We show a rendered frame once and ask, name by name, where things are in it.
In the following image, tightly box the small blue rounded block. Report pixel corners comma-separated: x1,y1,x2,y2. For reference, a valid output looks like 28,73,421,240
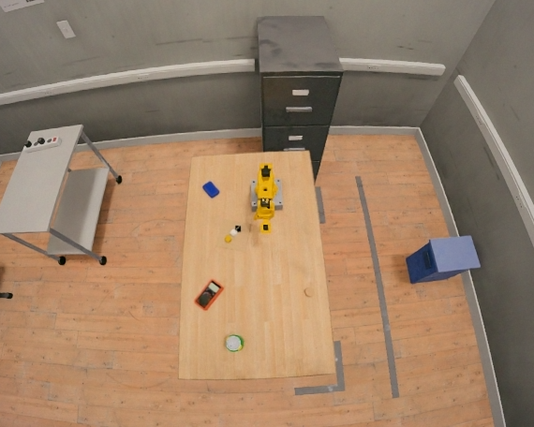
202,181,220,199

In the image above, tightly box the tan flat mat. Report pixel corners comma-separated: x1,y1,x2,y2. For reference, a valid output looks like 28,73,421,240
215,219,251,252

